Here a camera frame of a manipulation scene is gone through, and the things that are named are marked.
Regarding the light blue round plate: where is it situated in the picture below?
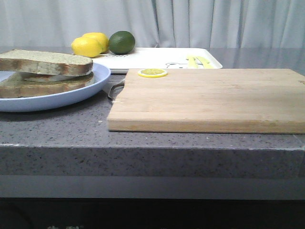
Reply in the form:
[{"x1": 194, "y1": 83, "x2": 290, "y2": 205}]
[{"x1": 0, "y1": 63, "x2": 111, "y2": 112}]

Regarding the fried egg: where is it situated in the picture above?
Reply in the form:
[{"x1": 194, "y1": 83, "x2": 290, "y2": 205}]
[{"x1": 20, "y1": 72, "x2": 74, "y2": 82}]

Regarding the bread slice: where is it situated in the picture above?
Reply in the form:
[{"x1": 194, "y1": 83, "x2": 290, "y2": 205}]
[
  {"x1": 0, "y1": 50, "x2": 93, "y2": 76},
  {"x1": 0, "y1": 72, "x2": 94, "y2": 98}
]

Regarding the white bear-print tray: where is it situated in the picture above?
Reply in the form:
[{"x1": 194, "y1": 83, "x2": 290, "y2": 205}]
[{"x1": 93, "y1": 48, "x2": 223, "y2": 73}]

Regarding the lemon slice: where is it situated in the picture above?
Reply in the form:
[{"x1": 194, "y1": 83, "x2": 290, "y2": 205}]
[{"x1": 138, "y1": 68, "x2": 168, "y2": 78}]

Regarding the green lime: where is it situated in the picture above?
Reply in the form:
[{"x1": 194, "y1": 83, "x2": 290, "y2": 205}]
[{"x1": 108, "y1": 31, "x2": 135, "y2": 54}]

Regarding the rear yellow lemon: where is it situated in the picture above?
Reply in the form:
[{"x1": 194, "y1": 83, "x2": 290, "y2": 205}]
[{"x1": 82, "y1": 32, "x2": 109, "y2": 54}]

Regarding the yellow lemon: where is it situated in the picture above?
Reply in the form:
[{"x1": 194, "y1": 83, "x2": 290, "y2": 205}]
[
  {"x1": 82, "y1": 32, "x2": 109, "y2": 54},
  {"x1": 71, "y1": 37, "x2": 102, "y2": 58}
]

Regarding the front yellow lemon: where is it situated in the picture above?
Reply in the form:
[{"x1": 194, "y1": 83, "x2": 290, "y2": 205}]
[{"x1": 71, "y1": 37, "x2": 102, "y2": 58}]

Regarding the wooden cutting board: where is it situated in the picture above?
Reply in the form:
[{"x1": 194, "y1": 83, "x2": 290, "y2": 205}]
[{"x1": 107, "y1": 69, "x2": 305, "y2": 134}]

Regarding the white curtain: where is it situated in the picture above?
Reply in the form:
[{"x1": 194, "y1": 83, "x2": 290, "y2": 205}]
[{"x1": 0, "y1": 0, "x2": 305, "y2": 48}]

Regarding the metal cutting board handle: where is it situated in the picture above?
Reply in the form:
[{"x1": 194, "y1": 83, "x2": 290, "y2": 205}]
[{"x1": 108, "y1": 79, "x2": 125, "y2": 101}]

